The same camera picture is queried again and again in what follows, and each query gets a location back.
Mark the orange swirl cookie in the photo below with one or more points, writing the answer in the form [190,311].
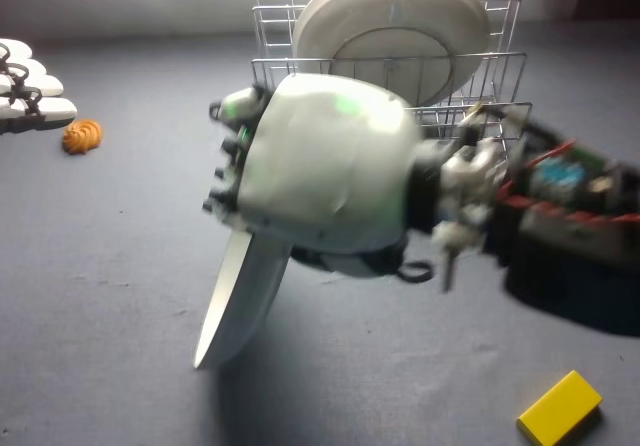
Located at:
[82,137]

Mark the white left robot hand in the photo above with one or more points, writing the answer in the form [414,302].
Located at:
[35,101]

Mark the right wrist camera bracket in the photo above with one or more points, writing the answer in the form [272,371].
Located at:
[470,176]

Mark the white plate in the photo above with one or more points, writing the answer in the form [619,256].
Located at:
[240,306]
[390,11]

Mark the yellow rectangular block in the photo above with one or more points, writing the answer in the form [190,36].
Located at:
[560,408]

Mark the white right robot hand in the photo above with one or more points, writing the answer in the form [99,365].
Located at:
[325,166]

